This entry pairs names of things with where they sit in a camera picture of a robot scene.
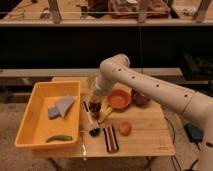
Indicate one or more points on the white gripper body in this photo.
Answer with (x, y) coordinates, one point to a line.
(101, 86)

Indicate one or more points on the dark purple grapes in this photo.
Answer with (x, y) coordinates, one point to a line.
(94, 107)

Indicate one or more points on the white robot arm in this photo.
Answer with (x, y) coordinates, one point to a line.
(192, 105)

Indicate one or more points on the green plastic cup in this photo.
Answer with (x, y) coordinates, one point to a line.
(90, 81)

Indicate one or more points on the metal cup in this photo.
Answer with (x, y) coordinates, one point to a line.
(95, 115)

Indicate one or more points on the dark brown bowl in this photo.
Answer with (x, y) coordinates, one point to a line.
(138, 99)

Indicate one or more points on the orange peach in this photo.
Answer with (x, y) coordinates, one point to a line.
(125, 128)

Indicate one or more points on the metal fork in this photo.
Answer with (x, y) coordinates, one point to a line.
(84, 151)

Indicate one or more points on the green cucumber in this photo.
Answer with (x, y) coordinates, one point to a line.
(59, 138)

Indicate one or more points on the yellow plastic bin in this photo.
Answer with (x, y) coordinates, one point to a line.
(36, 127)

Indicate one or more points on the blue power adapter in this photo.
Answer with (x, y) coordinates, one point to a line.
(193, 133)

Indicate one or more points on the orange pan with yellow handle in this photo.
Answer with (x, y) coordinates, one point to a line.
(117, 100)

